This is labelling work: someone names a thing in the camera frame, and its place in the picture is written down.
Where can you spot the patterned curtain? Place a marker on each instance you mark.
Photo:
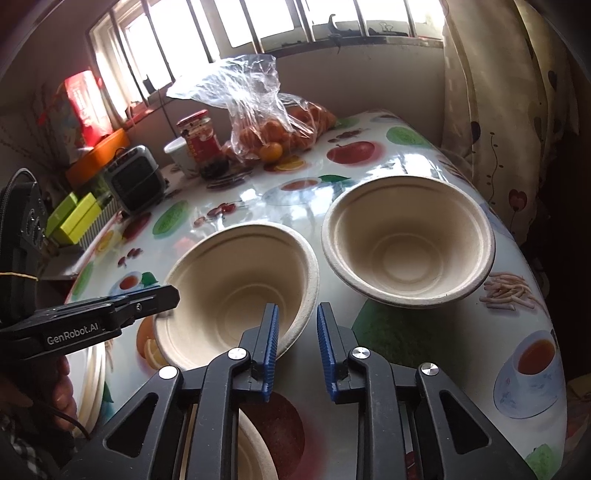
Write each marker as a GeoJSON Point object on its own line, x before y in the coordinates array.
{"type": "Point", "coordinates": [508, 92]}

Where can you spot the white paper plate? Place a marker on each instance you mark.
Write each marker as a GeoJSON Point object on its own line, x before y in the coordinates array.
{"type": "Point", "coordinates": [93, 386]}

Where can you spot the person's left hand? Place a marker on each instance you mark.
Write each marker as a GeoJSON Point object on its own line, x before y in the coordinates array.
{"type": "Point", "coordinates": [52, 385]}

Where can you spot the beige paper bowl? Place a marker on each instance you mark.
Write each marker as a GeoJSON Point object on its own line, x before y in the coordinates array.
{"type": "Point", "coordinates": [254, 459]}
{"type": "Point", "coordinates": [225, 281]}
{"type": "Point", "coordinates": [409, 241]}

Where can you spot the orange box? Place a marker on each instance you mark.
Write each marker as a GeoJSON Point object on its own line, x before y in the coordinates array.
{"type": "Point", "coordinates": [91, 163]}

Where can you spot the white plastic tub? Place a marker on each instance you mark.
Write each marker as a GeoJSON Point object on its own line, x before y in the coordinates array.
{"type": "Point", "coordinates": [178, 151]}

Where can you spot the lower green box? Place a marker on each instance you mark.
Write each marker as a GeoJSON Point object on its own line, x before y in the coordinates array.
{"type": "Point", "coordinates": [72, 229]}

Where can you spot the green box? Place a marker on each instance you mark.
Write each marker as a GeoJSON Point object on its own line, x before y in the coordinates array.
{"type": "Point", "coordinates": [72, 229]}
{"type": "Point", "coordinates": [60, 213]}

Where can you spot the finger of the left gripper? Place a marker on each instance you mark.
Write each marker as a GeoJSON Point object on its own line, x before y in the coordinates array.
{"type": "Point", "coordinates": [75, 326]}

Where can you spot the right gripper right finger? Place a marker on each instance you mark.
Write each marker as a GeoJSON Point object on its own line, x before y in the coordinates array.
{"type": "Point", "coordinates": [451, 437]}

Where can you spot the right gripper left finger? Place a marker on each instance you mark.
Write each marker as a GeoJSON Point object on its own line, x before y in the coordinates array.
{"type": "Point", "coordinates": [185, 421]}

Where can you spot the clear bag of oranges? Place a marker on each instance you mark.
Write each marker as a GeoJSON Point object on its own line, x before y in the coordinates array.
{"type": "Point", "coordinates": [266, 124]}

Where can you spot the zigzag patterned tray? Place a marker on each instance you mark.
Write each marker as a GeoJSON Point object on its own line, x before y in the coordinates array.
{"type": "Point", "coordinates": [109, 210]}

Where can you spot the upper green box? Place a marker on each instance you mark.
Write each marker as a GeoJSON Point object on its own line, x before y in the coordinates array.
{"type": "Point", "coordinates": [60, 213]}

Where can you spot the red label sauce jar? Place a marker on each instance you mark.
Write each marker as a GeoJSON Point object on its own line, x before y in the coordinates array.
{"type": "Point", "coordinates": [198, 132]}

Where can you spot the grey portable heater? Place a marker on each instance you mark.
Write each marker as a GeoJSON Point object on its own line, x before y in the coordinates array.
{"type": "Point", "coordinates": [134, 179]}

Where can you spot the red gift bag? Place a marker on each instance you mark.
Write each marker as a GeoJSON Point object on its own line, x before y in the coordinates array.
{"type": "Point", "coordinates": [86, 99]}

